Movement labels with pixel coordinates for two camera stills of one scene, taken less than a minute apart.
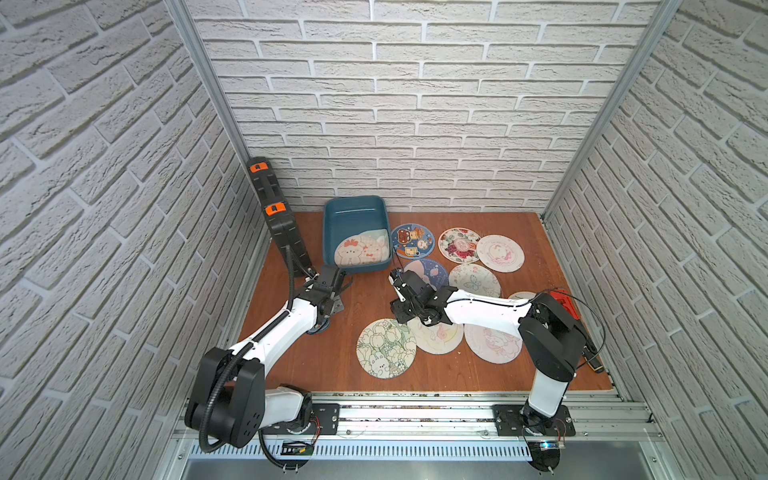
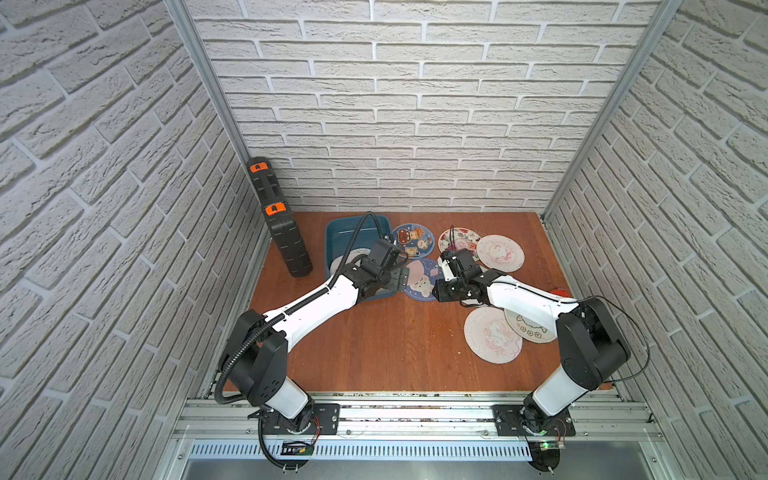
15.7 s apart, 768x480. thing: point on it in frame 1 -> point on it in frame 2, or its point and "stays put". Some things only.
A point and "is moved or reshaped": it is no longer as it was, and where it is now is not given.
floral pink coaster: [459, 245] stays put
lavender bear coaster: [432, 272] stays put
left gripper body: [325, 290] -> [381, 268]
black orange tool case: [280, 215] stays put
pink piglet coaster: [492, 345] stays put
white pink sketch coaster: [501, 253] stays put
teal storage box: [357, 233] is moved or reshaped
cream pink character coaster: [436, 338] -> [350, 256]
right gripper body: [404, 312] -> [450, 291]
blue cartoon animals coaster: [412, 241] stays put
